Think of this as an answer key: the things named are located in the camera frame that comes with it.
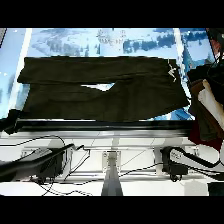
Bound dark green trousers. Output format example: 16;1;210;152
17;56;191;123

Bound dark red garment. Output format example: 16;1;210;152
187;119;224;152

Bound brown garment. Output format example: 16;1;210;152
187;79;224;142

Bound black garment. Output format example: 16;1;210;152
186;62;224;98
0;108;23;136

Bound white garment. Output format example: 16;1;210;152
197;79;224;132

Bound black cable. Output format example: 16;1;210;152
63;144;92;183
0;134;67;149
30;179;94;197
118;162;165;178

